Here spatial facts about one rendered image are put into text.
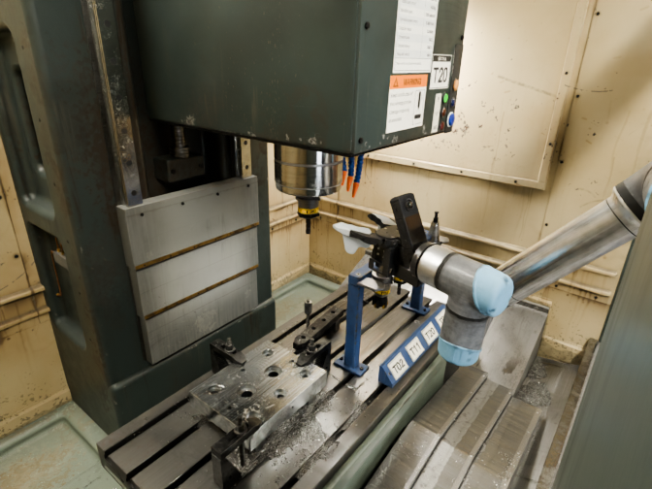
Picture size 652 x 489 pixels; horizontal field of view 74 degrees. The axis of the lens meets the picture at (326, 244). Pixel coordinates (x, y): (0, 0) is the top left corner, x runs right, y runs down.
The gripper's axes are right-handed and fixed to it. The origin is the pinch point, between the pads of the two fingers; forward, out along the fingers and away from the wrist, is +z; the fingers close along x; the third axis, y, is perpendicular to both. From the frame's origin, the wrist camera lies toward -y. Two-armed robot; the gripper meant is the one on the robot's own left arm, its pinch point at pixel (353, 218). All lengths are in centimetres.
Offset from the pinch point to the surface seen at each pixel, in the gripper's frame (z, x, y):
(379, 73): -4.2, -0.8, -29.5
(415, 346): 3, 36, 54
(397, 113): -3.1, 6.6, -22.0
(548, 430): -34, 67, 80
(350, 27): -3.9, -8.4, -36.4
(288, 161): 13.6, -7.5, -10.3
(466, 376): -5, 61, 74
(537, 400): -25, 78, 81
